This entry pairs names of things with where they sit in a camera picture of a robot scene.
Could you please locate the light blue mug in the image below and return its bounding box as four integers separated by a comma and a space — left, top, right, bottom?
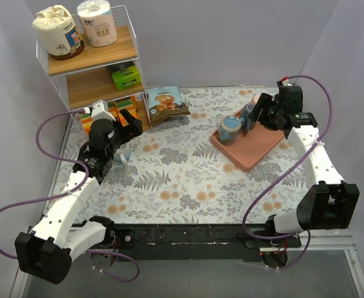
114, 143, 132, 165

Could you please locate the dark teal mug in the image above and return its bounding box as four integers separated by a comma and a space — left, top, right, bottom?
239, 103, 256, 133

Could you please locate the patterned blue mug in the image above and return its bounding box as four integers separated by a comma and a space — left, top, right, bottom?
217, 115, 246, 146

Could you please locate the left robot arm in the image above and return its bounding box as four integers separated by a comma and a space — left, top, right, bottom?
15, 109, 143, 284

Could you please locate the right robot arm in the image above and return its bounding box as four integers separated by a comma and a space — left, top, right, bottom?
249, 85, 360, 247

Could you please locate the pink mug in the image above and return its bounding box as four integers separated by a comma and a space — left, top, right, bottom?
251, 94, 260, 104

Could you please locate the middle sponge pack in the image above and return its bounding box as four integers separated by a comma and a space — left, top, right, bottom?
114, 103, 129, 127

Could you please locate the snack bag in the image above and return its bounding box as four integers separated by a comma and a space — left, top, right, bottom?
147, 86, 190, 124

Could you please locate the left sponge pack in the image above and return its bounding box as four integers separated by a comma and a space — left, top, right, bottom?
79, 114, 93, 135

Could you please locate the green tissue box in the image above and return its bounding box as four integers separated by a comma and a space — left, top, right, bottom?
107, 61, 142, 91

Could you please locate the pink tray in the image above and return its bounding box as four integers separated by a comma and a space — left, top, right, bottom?
209, 124, 284, 172

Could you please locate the floral table mat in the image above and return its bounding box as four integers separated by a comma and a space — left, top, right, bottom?
50, 86, 324, 225

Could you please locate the white toilet paper roll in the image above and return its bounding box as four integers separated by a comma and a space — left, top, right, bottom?
76, 1, 117, 47

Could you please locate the beige toilet paper roll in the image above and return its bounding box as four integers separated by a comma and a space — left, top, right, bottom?
32, 5, 84, 60

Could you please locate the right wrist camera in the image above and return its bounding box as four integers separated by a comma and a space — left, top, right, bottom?
276, 76, 294, 95

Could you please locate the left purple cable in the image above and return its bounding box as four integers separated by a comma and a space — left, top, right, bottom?
0, 107, 140, 282

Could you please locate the purple cable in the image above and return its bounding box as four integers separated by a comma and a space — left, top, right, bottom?
0, 107, 140, 282
242, 74, 334, 269

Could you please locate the white wire wooden shelf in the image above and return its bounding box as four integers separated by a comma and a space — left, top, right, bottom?
35, 5, 152, 131

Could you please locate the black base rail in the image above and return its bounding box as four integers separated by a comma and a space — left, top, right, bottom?
92, 223, 301, 262

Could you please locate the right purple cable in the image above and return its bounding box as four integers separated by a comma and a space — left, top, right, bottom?
242, 74, 334, 269

